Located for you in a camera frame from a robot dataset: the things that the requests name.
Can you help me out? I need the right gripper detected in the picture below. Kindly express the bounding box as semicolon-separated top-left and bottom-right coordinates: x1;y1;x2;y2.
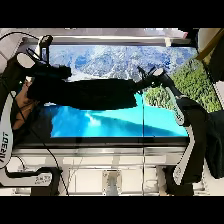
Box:
136;66;158;92

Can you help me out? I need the black garment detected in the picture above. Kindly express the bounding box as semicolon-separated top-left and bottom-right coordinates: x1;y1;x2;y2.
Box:
207;35;224;83
27;77;145;112

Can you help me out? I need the yellow clothes hanger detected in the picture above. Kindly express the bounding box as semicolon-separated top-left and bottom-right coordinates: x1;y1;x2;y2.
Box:
195;28;224;62

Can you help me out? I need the dark teal garment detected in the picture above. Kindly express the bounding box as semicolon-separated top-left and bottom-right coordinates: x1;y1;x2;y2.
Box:
204;111;224;180

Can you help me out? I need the dark grey garment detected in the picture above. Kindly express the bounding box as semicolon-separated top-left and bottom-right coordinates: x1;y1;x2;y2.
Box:
11;105;55;145

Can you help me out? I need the brown garment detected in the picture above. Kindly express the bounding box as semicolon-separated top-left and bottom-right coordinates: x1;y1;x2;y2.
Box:
14;81;42;115

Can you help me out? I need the silver frame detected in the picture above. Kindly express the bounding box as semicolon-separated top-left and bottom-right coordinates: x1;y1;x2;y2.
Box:
0;28;224;197

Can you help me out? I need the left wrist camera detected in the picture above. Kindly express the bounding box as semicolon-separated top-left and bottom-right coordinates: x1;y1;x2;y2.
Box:
37;34;54;64

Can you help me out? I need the black cable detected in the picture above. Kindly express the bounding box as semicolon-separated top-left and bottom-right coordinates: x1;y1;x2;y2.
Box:
7;87;70;196
0;31;42;44

